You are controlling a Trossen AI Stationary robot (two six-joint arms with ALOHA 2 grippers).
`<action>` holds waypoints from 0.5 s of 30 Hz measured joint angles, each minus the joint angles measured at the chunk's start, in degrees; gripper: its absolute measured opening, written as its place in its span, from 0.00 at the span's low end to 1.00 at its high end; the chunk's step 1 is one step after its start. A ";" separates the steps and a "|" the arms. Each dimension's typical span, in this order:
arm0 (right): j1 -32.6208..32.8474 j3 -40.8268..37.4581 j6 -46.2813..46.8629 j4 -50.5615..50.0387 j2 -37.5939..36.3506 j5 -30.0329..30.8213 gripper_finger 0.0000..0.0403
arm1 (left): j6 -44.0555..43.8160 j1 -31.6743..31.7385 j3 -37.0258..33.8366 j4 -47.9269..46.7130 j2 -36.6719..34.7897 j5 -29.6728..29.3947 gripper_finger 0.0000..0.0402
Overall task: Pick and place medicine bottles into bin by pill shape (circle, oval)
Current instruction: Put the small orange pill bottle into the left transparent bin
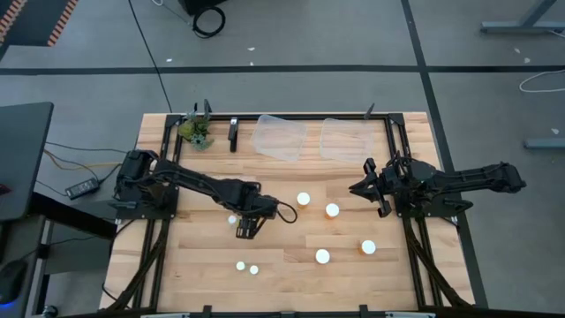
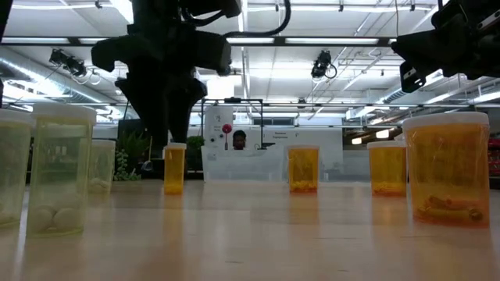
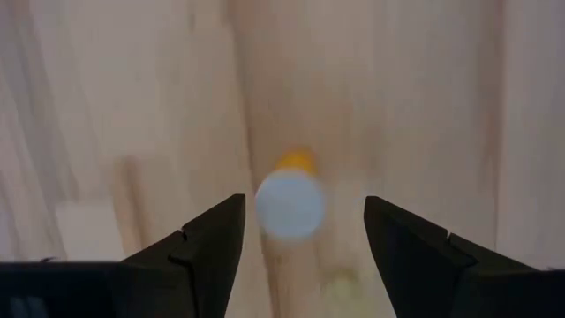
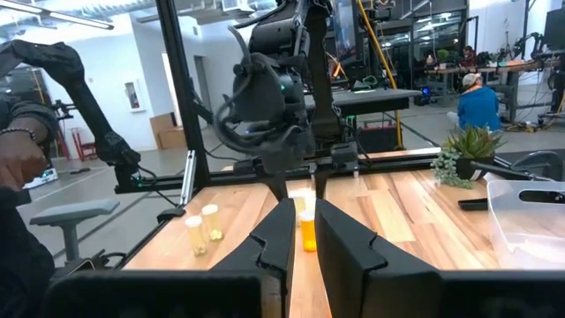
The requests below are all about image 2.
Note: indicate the black background device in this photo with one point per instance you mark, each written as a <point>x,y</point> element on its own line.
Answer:
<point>267,146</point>

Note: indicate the black monitor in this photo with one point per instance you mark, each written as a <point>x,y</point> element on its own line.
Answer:
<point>129,126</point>

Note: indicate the green artificial plant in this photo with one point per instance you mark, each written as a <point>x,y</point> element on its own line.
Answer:
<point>123,168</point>

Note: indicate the black crossbar with lights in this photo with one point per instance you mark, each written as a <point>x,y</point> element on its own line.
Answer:
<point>279,40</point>

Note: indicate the green potted plant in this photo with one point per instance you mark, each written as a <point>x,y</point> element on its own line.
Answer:
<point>195,142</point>

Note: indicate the white partition wall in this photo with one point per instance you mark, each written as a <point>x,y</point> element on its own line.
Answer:
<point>297,136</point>

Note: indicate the person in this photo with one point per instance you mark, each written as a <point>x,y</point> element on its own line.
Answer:
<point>239,139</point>

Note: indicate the pale yellow pill bottle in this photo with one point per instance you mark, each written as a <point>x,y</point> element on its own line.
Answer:
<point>60,175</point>
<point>102,168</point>
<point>13,175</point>

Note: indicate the black hanging camera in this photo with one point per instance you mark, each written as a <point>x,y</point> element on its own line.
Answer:
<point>321,64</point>
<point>68,62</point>

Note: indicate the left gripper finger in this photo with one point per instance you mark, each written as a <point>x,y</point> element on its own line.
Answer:
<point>183,113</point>
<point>152,113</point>

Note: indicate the white sign board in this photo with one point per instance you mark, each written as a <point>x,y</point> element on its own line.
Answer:
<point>215,117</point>

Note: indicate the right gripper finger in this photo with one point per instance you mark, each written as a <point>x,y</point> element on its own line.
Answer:
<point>418,39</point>
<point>418,54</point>

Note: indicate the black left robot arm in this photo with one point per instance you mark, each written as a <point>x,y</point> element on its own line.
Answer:
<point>168,11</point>

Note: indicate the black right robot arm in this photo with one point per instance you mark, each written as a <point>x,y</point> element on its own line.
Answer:
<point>488,50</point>

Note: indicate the shelf with red bins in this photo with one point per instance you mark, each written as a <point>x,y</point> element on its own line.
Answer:
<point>495,156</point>

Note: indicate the small orange pill bottle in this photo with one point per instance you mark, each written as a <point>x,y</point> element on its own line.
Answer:
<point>174,168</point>

